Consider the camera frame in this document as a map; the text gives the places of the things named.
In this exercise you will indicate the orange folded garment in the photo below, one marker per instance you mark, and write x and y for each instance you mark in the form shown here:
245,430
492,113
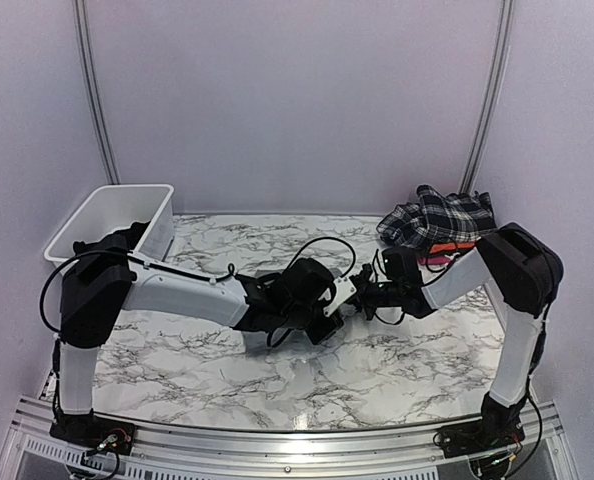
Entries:
444,249

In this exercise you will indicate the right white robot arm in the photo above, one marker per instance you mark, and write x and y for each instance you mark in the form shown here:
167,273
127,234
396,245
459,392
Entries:
526,272

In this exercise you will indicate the grey button-up shirt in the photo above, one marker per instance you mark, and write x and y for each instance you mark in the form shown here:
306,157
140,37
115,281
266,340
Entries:
340,294

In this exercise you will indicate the left aluminium wall post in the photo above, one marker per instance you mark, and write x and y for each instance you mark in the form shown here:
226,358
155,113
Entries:
91,85

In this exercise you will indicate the pink folded garment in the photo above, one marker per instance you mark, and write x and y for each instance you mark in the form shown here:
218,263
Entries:
437,259

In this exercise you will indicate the black white plaid shirt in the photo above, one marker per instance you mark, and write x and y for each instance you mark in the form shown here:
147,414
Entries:
435,217

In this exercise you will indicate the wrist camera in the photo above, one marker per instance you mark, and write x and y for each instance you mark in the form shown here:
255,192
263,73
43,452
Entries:
400,264
301,284

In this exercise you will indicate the right aluminium wall post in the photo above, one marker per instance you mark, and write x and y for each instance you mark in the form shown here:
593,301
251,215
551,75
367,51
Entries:
491,95

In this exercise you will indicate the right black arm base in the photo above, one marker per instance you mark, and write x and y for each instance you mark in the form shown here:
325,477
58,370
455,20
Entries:
499,426

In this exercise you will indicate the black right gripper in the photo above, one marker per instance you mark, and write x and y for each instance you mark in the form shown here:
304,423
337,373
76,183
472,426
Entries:
359,301

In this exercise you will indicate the aluminium front frame rail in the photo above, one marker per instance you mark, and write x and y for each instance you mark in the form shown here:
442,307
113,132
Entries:
168,451

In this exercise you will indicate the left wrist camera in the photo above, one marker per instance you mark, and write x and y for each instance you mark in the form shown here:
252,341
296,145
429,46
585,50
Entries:
301,284

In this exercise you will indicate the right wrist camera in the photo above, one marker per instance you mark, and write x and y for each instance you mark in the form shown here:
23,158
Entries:
400,264

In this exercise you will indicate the black garment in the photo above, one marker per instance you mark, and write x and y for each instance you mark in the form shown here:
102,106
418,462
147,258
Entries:
122,240

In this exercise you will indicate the aluminium wall post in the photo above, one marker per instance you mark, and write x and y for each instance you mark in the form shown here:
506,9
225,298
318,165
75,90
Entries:
491,95
91,85

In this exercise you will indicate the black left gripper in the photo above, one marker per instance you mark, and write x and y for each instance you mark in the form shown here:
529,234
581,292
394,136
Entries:
319,334

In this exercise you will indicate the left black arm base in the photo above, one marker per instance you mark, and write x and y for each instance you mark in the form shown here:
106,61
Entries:
96,434

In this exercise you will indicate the white plastic laundry bin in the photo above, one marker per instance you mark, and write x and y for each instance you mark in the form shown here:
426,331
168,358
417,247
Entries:
117,207

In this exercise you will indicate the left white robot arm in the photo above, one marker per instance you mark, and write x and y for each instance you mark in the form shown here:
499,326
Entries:
105,279

